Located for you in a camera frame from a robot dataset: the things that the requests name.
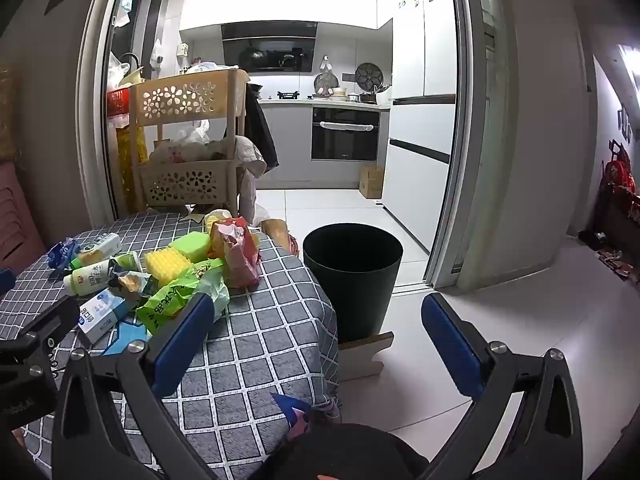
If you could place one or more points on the white hanging cloth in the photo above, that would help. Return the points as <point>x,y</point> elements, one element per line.
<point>250,155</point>

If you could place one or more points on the yellow bumpy foam sponge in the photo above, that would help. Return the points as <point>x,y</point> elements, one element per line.
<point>167,264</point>

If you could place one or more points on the yellow foam net sleeve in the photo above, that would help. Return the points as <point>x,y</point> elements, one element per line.
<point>214,220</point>

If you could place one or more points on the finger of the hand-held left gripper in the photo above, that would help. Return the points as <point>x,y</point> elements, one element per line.
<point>4,280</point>
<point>47,319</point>

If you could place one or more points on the gas stove burner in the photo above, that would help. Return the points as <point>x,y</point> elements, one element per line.
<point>288,94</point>

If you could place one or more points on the red snack bag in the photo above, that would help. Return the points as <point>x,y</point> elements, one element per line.
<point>237,255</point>

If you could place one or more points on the round patterned tray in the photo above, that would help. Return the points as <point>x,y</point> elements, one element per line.
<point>368,75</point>

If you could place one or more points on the beige plastic shelf cart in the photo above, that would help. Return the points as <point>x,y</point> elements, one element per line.
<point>182,95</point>

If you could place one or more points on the pale green paper scrap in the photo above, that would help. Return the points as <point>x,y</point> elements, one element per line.
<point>196,216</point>

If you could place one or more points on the black range hood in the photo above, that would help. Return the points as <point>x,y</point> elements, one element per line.
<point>270,47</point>

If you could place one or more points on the blue patterned cloth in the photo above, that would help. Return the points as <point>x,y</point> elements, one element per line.
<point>297,412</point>

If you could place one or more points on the blue crumpled wrapper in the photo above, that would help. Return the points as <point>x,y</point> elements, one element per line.
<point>62,255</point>

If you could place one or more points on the green cloth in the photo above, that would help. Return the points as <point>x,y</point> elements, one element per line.
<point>192,246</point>

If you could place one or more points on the yellow bag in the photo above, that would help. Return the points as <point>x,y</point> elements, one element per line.
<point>129,170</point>

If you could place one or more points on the round table with checked cloth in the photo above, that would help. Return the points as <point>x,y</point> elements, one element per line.
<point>260,340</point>

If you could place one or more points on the white refrigerator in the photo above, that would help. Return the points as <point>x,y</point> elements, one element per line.
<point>425,110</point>

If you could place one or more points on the black trash bin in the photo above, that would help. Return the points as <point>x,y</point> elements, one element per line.
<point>350,280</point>

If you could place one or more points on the light blue packet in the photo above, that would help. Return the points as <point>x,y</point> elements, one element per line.
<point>125,337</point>

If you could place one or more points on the red box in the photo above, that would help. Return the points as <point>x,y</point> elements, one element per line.
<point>119,102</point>

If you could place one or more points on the white green milk carton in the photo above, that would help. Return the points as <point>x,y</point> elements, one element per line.
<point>97,250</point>

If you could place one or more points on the green plastic bag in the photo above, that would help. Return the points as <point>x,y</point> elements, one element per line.
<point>170,300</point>

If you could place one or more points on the dark cloth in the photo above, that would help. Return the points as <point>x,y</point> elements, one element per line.
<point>350,452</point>

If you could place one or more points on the black built-in oven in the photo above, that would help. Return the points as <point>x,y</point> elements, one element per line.
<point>345,135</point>

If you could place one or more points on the white plastic bag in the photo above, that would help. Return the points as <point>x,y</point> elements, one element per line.
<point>185,147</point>

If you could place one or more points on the crumpled green white carton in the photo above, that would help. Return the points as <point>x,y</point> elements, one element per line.
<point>127,280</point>

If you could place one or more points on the black hanging jacket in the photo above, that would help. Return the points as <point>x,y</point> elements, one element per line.
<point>262,130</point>

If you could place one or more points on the wooden board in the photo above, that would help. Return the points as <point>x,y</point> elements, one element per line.
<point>362,357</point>

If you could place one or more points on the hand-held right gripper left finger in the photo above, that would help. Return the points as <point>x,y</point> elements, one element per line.
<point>184,336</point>

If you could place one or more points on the cardboard box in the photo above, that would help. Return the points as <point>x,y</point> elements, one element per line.
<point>371,182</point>

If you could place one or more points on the white blue toothpaste box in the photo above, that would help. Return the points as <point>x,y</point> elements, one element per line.
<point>105,315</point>

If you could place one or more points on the round plate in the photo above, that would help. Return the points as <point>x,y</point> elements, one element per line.
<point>325,82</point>

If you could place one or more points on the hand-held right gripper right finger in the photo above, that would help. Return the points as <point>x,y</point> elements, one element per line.
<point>451,345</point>

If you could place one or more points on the white bottle green label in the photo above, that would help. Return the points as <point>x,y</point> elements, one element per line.
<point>87,277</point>

